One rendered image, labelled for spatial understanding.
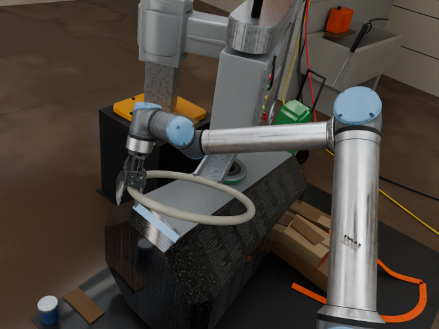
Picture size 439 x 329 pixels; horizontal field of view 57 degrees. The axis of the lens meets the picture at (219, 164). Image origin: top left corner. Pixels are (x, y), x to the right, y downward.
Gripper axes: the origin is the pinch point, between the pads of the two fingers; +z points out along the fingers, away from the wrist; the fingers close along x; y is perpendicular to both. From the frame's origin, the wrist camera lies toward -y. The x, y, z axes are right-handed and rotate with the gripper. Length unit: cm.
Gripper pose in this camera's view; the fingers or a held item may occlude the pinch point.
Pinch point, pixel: (127, 202)
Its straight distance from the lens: 149.9
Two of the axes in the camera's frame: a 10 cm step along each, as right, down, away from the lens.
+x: 9.3, 1.5, 3.5
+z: -2.4, 9.5, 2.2
